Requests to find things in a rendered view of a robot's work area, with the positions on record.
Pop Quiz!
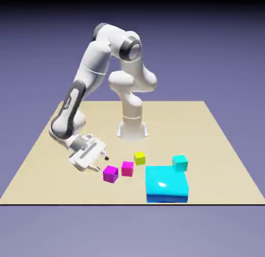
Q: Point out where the small magenta cube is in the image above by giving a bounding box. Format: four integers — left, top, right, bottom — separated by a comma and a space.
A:
121, 161, 134, 177

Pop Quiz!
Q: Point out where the small cyan cube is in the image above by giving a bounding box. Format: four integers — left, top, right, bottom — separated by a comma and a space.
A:
172, 155, 189, 173

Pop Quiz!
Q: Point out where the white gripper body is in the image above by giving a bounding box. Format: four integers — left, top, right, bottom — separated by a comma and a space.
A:
68, 137, 107, 172

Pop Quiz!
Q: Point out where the large cyan box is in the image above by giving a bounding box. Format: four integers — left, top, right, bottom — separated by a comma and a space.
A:
145, 165, 189, 204

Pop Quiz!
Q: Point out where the small yellow cube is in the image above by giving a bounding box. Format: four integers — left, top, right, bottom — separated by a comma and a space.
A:
134, 152, 146, 166

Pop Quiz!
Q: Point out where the small purple cube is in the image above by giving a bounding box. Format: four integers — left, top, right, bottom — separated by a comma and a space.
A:
102, 165, 119, 184

